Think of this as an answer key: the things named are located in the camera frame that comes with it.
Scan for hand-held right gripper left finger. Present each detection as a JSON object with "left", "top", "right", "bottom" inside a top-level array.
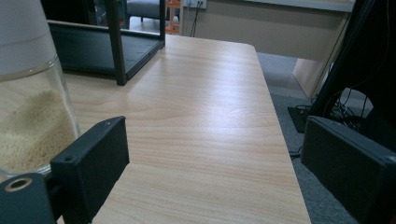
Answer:
[{"left": 49, "top": 116, "right": 131, "bottom": 224}]

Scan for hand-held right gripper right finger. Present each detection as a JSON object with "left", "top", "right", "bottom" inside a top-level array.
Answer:
[{"left": 300, "top": 115, "right": 396, "bottom": 224}]

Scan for white lidded jar beige granules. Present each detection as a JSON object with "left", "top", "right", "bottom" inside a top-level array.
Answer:
[{"left": 0, "top": 0, "right": 81, "bottom": 180}]

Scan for black metal two-tier rack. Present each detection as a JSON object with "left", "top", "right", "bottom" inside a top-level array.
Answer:
[{"left": 40, "top": 0, "right": 166, "bottom": 87}]

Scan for black curtain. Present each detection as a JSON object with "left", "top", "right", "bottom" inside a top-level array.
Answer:
[{"left": 351, "top": 0, "right": 396, "bottom": 153}]

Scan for grey sofa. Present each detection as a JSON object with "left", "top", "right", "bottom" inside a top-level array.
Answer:
[{"left": 126, "top": 0, "right": 163, "bottom": 22}]

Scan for beige desk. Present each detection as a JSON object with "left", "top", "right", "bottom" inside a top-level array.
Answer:
[{"left": 181, "top": 0, "right": 356, "bottom": 99}]

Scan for orange wooden stool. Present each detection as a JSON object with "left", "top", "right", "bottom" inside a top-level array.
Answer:
[{"left": 164, "top": 0, "right": 182, "bottom": 35}]

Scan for black floor cable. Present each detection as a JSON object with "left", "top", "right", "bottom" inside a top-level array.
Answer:
[{"left": 289, "top": 145, "right": 304, "bottom": 161}]

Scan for black cable bundle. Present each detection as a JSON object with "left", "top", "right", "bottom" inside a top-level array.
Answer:
[{"left": 323, "top": 88, "right": 375, "bottom": 132}]

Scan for black hanging wall cable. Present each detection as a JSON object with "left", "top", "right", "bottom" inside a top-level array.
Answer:
[{"left": 190, "top": 2, "right": 204, "bottom": 38}]

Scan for white wall socket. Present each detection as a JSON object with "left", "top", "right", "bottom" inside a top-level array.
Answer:
[{"left": 183, "top": 0, "right": 207, "bottom": 9}]

